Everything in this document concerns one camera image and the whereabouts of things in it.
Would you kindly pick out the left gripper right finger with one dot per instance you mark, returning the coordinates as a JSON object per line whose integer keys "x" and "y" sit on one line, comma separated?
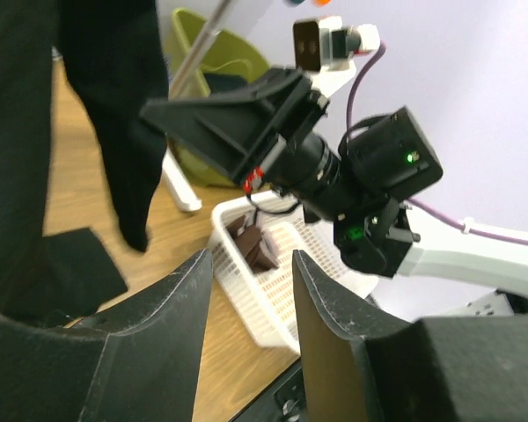
{"x": 362, "y": 364}

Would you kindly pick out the black hanging garment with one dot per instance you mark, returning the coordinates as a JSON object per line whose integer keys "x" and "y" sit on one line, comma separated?
{"x": 111, "y": 56}

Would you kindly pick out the green laundry bin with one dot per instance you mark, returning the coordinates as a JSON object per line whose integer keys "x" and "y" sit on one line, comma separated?
{"x": 230, "y": 62}

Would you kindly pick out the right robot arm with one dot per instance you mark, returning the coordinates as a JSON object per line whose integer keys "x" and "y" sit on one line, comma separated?
{"x": 366, "y": 190}

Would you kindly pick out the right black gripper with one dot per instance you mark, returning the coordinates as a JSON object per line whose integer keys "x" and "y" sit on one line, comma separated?
{"x": 248, "y": 134}

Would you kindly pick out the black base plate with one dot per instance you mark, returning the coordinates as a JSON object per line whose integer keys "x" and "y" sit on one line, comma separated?
{"x": 283, "y": 400}

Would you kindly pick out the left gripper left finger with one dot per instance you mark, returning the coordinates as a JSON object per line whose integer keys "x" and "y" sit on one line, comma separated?
{"x": 136, "y": 361}

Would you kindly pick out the white perforated basket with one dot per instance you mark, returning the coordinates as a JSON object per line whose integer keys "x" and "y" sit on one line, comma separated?
{"x": 264, "y": 301}

